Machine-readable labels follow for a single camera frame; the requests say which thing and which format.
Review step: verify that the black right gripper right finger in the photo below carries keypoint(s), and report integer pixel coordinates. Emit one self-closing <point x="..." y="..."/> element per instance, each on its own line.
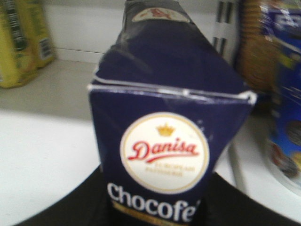
<point x="224" y="205"/>

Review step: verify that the blue Oreo cookie tub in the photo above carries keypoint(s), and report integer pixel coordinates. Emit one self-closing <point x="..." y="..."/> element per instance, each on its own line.
<point x="282" y="23"/>

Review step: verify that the navy Danisa cookie box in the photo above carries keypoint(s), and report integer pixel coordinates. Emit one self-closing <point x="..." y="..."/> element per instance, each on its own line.
<point x="165" y="105"/>

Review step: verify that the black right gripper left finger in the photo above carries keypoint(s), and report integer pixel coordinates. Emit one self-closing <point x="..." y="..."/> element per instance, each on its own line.
<point x="80" y="207"/>

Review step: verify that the brown biscuit pack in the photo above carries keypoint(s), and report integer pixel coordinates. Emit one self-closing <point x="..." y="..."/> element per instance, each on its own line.
<point x="257" y="53"/>

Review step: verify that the white upper store shelf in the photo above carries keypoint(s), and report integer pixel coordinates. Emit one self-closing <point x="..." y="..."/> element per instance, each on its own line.
<point x="48" y="148"/>

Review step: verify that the yellow pear drink bottle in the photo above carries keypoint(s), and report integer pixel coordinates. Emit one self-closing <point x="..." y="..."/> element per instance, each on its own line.
<point x="17" y="63"/>
<point x="39" y="33"/>

